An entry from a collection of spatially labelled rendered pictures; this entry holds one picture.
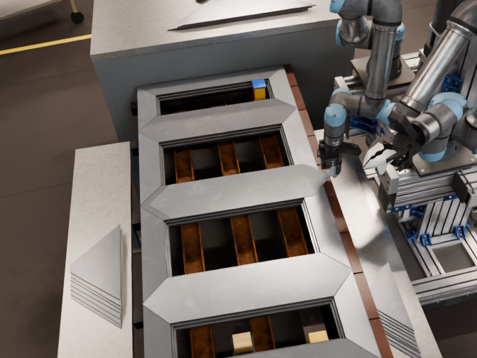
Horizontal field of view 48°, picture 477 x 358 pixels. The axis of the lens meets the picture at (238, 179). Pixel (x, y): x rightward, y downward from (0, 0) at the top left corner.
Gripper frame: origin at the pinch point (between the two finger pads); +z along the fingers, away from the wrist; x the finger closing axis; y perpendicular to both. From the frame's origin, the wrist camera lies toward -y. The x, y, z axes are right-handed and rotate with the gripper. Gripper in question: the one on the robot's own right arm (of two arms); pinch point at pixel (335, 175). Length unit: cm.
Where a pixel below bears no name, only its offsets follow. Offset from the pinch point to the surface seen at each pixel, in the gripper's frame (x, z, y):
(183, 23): -93, -22, 52
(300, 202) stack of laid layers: 9.3, 2.2, 16.6
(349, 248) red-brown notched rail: 34.1, 2.8, 3.8
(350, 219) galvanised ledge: 10.7, 17.4, -4.4
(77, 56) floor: -244, 86, 145
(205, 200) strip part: 2, 0, 54
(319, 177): -0.5, 0.4, 6.7
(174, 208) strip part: 4, 0, 66
